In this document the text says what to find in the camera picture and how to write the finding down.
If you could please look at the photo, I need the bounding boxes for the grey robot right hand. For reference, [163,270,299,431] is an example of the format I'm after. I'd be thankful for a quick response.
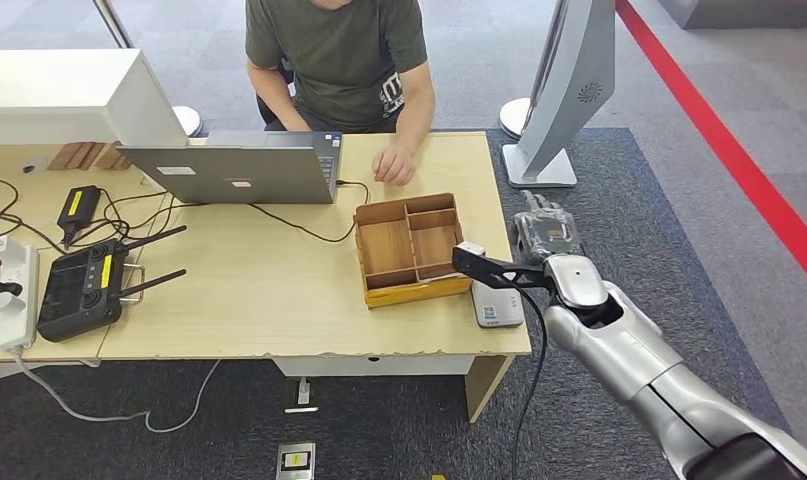
[510,190,584,266]

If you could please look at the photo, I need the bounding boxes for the person's left hand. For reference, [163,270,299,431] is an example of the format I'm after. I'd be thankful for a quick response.
[371,144,418,187]

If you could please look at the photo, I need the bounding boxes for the wooden compartment tray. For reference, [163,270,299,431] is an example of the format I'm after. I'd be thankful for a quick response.
[353,192,474,310]

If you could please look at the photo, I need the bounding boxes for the grey white card reader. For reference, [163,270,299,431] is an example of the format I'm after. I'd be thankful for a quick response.
[469,278,527,330]

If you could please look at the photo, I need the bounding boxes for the person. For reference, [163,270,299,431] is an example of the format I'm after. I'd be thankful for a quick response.
[245,0,437,187]

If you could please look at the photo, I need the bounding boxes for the dark grey carpet rug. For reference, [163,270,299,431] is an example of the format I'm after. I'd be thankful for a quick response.
[0,127,807,480]

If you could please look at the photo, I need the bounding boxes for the white round stand base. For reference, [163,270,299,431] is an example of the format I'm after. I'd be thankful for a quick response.
[172,105,204,138]
[498,97,533,140]

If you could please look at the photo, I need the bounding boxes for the grey kiosk display stand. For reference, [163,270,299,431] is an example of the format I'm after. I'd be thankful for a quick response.
[502,0,618,189]

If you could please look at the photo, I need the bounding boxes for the grey laptop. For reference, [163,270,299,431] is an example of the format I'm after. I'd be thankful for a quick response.
[116,130,344,206]

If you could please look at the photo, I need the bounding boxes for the light wooden desk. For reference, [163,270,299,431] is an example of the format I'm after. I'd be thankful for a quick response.
[0,131,533,425]

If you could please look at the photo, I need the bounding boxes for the white under-desk drawer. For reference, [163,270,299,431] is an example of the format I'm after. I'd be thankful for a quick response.
[273,356,477,379]

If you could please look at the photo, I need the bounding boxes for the white floor plug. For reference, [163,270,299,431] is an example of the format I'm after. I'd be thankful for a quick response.
[284,377,319,415]

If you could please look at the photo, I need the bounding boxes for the wooden block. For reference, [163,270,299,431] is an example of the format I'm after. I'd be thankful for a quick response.
[47,140,106,172]
[96,140,133,172]

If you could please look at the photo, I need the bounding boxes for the grey platform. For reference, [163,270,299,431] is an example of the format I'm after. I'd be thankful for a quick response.
[657,0,807,31]

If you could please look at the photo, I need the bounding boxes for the silver floor socket box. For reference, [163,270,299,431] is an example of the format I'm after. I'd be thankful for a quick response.
[275,441,317,480]

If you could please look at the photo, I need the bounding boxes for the metal pole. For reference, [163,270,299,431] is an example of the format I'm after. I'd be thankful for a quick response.
[92,0,136,50]

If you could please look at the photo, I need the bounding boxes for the black power adapter yellow label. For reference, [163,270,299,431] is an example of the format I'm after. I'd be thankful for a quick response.
[56,185,103,248]

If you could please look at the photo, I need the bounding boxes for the black remote controller with antennas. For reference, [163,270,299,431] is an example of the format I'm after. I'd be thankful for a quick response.
[36,225,189,344]

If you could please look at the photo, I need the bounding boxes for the large white box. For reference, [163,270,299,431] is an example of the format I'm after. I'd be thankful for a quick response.
[0,48,191,148]

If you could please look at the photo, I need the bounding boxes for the black plug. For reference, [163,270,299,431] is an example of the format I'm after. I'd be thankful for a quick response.
[0,272,24,307]

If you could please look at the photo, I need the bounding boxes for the white power strip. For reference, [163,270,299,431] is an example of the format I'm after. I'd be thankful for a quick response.
[0,237,41,354]

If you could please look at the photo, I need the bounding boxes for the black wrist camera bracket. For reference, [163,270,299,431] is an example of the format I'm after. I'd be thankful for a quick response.
[451,246,553,293]

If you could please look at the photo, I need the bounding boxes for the black laptop cable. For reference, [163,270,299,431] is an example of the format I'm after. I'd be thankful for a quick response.
[247,180,371,245]

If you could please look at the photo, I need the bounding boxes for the black adapter cable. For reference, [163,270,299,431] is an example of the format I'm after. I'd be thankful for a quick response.
[63,190,209,252]

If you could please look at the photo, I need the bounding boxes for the white power cable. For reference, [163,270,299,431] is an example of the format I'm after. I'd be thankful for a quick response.
[8,351,222,435]

